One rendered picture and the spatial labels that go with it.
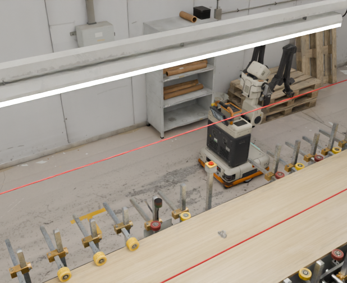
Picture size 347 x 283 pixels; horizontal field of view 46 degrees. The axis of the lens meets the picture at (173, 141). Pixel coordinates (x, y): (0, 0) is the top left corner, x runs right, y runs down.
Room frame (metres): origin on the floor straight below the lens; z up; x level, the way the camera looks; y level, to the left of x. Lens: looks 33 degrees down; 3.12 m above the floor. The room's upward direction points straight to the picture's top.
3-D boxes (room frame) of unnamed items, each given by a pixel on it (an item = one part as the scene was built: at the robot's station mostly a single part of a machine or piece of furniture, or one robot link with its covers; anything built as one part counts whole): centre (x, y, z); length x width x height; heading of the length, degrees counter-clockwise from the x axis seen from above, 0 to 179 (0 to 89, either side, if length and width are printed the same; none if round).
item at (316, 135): (3.25, -1.35, 0.87); 0.04 x 0.04 x 0.48; 32
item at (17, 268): (1.80, 1.01, 0.95); 0.14 x 0.06 x 0.05; 122
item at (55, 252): (1.93, 0.79, 0.95); 0.14 x 0.06 x 0.05; 122
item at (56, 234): (1.94, 0.78, 0.92); 0.04 x 0.04 x 0.48; 32
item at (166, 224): (2.37, 0.12, 0.75); 0.26 x 0.01 x 0.10; 122
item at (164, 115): (5.30, -0.10, 0.78); 0.90 x 0.45 x 1.55; 122
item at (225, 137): (4.10, -0.67, 0.59); 0.55 x 0.34 x 0.83; 31
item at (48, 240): (1.97, 0.84, 0.95); 0.50 x 0.04 x 0.04; 32
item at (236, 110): (4.09, -0.66, 0.87); 0.23 x 0.15 x 0.11; 31
